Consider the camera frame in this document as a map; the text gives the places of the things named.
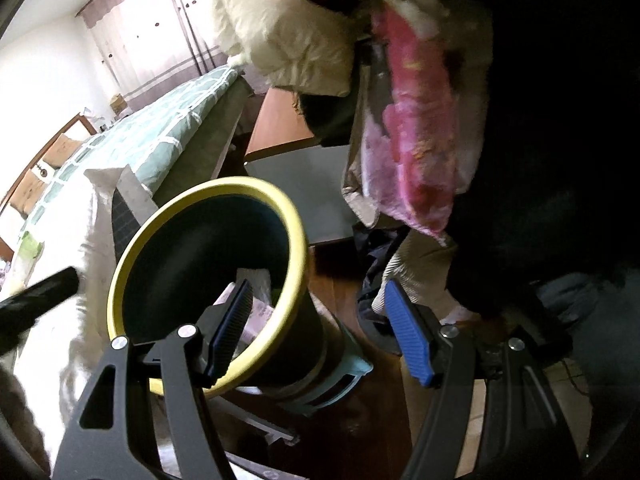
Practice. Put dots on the brown bear pillow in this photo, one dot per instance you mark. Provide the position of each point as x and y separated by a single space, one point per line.
22 197
62 149

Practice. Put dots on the clear bag with pink cloth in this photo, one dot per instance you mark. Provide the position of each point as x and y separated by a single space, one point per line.
425 135

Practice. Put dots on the yellow-rimmed dark bin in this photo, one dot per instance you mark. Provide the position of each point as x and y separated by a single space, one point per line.
200 240

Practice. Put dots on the wooden bed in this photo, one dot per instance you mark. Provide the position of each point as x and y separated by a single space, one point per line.
30 165

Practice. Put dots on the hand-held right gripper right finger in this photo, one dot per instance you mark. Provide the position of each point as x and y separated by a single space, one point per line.
410 335

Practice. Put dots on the small tan box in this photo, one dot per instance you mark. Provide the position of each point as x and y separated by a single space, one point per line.
119 104

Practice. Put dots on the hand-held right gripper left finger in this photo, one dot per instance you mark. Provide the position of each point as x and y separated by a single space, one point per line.
227 330

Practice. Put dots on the cream ribbed cloth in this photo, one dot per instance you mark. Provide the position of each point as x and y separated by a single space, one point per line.
420 270

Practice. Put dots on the cream down jacket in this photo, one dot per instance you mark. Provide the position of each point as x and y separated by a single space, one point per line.
290 40

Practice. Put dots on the white floral tablecloth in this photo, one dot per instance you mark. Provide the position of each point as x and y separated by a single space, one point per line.
90 255

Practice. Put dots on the green plaid quilt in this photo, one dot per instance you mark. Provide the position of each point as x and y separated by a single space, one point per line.
150 125

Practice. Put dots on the pink strawberry milk carton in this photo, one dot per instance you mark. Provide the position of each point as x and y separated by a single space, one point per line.
260 315

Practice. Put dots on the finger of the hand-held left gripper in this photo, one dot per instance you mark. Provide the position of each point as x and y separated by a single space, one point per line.
40 300

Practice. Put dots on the wooden dresser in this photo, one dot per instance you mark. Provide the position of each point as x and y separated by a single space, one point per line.
280 120

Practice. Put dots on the pink white curtain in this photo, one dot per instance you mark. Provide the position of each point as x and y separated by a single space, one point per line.
205 15
140 25

